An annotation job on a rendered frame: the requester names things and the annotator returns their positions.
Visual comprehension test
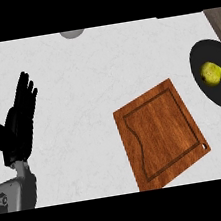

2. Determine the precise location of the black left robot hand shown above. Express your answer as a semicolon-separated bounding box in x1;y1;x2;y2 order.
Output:
0;69;49;168

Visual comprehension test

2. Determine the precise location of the brown wooden cutting board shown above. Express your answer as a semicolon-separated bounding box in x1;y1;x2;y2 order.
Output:
108;73;217;195

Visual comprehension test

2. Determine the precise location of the yellow-green pear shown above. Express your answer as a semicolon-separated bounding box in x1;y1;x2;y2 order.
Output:
198;59;221;89

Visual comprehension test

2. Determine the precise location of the grey round object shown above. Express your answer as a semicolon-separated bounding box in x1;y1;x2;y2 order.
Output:
59;29;87;41

